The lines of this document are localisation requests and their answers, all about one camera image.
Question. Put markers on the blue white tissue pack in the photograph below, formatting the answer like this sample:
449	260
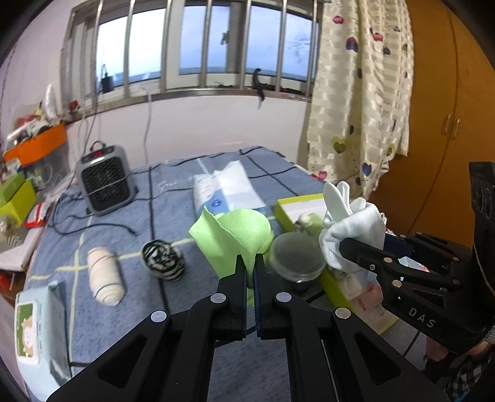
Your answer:
228	189

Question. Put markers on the wooden wardrobe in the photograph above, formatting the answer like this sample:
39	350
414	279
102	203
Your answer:
444	96

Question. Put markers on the red white plastic packet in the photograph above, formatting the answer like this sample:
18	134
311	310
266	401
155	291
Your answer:
369	293

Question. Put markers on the green microfibre cloth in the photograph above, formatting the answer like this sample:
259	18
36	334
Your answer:
236	235

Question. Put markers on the grey space heater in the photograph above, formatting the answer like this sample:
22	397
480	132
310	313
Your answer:
106	181

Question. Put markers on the metal window grille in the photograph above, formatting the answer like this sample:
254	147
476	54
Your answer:
167	50

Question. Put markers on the black white striped sock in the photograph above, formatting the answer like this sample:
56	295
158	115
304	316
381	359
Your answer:
162	261

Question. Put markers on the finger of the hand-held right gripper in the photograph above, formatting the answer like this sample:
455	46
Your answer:
363	257
394	244

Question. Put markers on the pale green patterned sock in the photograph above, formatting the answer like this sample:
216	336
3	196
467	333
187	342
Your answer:
307	223

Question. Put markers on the orange storage box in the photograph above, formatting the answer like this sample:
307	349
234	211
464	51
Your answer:
38	145

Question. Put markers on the clear plastic bin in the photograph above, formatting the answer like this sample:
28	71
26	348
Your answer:
50	166

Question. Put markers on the white plastic bag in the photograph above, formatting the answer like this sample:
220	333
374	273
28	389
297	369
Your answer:
51	102

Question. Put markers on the light grey sock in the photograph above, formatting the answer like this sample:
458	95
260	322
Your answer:
104	278

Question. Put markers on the green edged cardboard box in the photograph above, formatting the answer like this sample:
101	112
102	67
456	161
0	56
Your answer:
290	210

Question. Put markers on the black hook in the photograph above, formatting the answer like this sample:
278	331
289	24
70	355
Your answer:
258	83

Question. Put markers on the white glove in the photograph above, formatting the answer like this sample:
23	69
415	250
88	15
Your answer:
348	228

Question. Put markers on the plaid clothing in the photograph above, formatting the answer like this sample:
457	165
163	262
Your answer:
464	380

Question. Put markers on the pile of assorted packets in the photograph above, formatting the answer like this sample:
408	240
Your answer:
31	125

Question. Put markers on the red white snack packet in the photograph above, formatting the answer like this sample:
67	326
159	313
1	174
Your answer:
36	216

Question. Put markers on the light blue wet wipes pack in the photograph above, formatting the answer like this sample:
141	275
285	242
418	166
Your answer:
36	340

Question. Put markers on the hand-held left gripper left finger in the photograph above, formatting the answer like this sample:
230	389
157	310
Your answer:
238	309

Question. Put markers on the clear round plastic container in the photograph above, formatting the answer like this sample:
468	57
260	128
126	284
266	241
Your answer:
296	255

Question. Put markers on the lime green box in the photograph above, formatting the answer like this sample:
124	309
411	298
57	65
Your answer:
19	206

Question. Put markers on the chevron patterned box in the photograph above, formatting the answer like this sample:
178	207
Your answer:
11	237

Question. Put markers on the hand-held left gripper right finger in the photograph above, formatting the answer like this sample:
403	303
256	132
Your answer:
263	309

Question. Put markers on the heart print curtain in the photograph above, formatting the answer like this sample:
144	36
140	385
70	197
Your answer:
359	96

